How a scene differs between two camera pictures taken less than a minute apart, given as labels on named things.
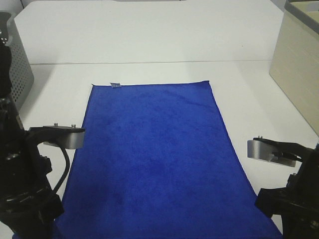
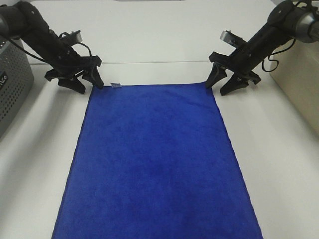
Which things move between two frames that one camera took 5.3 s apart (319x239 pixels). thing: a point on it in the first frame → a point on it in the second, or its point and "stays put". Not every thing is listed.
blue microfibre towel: (157, 160) stays put
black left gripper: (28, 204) → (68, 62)
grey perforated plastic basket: (22, 77) stays put
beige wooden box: (295, 60) stays put
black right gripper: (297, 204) → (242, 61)
